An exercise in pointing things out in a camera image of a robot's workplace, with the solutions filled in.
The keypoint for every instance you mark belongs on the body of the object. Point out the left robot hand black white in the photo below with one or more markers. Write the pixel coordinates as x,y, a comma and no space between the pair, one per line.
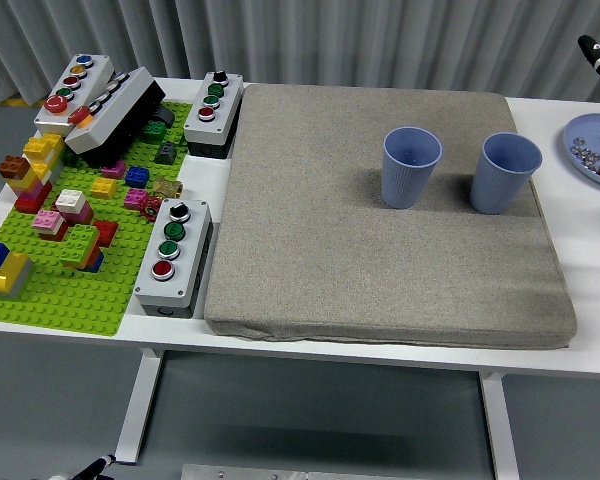
97,464

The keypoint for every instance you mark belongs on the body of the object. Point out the blue ribbed cup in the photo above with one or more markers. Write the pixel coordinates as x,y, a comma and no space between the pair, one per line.
500,185
405,185

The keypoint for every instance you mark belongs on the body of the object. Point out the blue plate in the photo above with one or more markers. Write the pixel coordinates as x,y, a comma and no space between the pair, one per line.
587,127

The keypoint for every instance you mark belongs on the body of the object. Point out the white table leg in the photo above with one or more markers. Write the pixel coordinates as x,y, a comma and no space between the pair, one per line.
500,430
137,405

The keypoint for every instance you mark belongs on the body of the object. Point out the green brick baseplate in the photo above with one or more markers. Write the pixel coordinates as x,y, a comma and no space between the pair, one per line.
80,300

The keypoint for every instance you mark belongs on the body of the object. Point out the blue yellow grey brick stack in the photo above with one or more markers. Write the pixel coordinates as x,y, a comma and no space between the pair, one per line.
7,272

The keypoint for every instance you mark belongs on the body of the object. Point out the four-button grey control box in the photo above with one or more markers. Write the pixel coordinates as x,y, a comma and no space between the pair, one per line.
190,265
220,117

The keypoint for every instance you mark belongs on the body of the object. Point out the green orange brick stack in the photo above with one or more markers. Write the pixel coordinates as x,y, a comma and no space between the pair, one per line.
80,245

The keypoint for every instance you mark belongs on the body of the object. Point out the red toy brick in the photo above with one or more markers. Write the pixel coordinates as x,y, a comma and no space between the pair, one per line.
106,231

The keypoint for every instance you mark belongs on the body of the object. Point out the pink white red brick stack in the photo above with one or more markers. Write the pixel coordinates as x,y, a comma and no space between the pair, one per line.
50,225

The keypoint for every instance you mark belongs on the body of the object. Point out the white magenta brick stack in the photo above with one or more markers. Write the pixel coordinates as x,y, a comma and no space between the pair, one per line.
72,202

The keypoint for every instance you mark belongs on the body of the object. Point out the magenta toy brick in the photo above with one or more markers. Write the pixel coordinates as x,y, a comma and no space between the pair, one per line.
113,170
135,198

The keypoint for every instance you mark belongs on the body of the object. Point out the yellow toy brick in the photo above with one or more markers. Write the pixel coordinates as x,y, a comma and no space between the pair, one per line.
103,188

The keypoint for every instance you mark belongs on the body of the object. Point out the grey pleated curtain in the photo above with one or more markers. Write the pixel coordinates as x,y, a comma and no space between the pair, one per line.
330,40

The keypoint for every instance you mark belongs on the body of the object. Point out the brown yellow pink brick tower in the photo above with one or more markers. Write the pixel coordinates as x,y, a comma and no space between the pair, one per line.
32,187

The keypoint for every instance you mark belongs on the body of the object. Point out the blue toy brick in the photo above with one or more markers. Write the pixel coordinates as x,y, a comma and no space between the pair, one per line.
137,176

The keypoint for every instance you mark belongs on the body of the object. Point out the dark grey sloped brick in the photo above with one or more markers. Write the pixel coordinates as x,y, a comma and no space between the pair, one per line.
166,152

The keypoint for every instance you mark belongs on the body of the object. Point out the grey-brown mat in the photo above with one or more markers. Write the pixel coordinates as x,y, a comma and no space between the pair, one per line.
330,225

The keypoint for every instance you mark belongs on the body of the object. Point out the green toy brick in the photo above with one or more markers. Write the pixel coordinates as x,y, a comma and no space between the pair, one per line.
155,130

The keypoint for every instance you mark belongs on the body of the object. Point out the tilted grey button box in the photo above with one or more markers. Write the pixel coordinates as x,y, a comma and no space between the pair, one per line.
115,115

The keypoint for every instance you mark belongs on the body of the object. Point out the dark grey arched brick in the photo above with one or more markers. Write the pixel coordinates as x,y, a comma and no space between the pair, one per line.
164,116

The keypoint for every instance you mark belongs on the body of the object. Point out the five-button grey control box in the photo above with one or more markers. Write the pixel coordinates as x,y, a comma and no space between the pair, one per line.
92,75

